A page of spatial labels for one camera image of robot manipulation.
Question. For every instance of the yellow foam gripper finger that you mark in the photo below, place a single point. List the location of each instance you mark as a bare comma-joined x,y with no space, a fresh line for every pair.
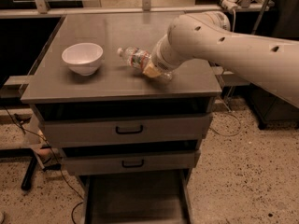
151,70

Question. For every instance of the clear plastic water bottle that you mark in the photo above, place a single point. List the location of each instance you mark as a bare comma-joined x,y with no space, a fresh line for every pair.
138,59

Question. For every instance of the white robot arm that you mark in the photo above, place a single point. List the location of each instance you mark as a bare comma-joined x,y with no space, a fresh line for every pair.
269,63

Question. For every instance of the grey top drawer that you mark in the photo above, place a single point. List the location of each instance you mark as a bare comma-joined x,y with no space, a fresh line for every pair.
88,133

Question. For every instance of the grey drawer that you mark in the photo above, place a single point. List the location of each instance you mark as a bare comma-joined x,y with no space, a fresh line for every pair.
157,197
88,133
111,164

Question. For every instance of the grey drawer cabinet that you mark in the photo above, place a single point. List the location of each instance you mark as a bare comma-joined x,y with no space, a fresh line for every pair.
116,91

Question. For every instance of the grey middle drawer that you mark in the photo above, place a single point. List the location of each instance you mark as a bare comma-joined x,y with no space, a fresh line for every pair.
111,164

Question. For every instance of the grey bottom drawer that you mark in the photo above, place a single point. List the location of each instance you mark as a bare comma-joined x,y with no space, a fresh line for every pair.
157,197

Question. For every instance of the white ceramic bowl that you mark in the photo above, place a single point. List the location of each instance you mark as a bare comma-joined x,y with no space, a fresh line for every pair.
83,58

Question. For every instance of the dark cabinet at right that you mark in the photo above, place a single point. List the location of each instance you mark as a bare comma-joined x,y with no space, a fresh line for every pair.
281,22

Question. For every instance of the metal diagonal rod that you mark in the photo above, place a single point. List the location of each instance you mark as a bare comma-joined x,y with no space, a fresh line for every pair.
259,18

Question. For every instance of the black cylindrical leg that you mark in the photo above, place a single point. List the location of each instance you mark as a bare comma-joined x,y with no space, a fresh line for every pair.
27,180

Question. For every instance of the black top drawer handle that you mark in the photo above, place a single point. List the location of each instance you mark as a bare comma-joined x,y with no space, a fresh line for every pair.
129,130

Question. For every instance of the black drawer handle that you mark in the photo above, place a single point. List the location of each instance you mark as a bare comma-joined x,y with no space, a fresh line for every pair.
129,130
132,164

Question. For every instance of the grey metal side bracket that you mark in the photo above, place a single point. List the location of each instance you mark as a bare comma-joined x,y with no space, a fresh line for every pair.
227,78

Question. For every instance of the black middle drawer handle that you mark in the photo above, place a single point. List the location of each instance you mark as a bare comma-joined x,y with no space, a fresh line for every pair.
132,164

